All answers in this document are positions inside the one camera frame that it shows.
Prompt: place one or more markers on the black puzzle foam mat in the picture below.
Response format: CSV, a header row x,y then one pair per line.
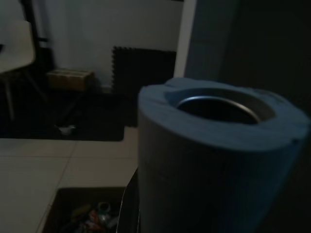
x,y
143,70

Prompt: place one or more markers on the small white litter piece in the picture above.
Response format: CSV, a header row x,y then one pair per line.
x,y
66,129

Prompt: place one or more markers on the brown cardboard box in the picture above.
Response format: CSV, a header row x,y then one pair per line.
x,y
69,80

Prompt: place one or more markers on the crushed metal can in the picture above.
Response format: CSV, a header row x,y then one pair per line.
x,y
104,207

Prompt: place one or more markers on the open cardboard trash box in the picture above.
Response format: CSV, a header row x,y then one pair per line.
x,y
65,201

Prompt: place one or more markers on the white plastic chair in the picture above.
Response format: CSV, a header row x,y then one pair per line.
x,y
14,48

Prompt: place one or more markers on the white door frame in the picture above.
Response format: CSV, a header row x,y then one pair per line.
x,y
185,36

